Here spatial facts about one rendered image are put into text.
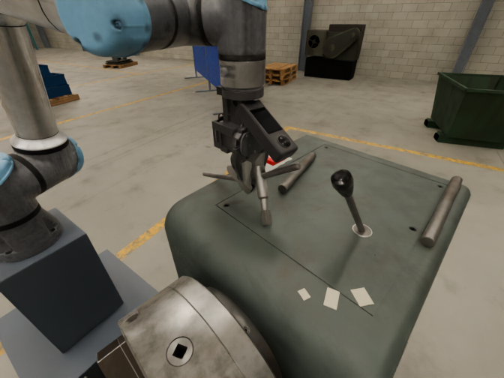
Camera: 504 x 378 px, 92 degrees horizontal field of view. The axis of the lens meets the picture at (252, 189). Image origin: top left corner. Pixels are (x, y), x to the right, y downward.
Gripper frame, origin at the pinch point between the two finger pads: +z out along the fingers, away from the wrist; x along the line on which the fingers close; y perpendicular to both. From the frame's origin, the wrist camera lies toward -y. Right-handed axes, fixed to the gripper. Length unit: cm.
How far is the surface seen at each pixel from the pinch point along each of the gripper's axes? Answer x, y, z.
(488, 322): -133, -81, 130
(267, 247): 7.1, -10.9, 3.8
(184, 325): 24.5, -11.2, 5.5
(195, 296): 21.0, -8.4, 5.9
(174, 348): 27.1, -12.7, 5.6
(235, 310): 16.6, -12.5, 10.2
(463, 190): -39, -32, 4
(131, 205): -22, 199, 129
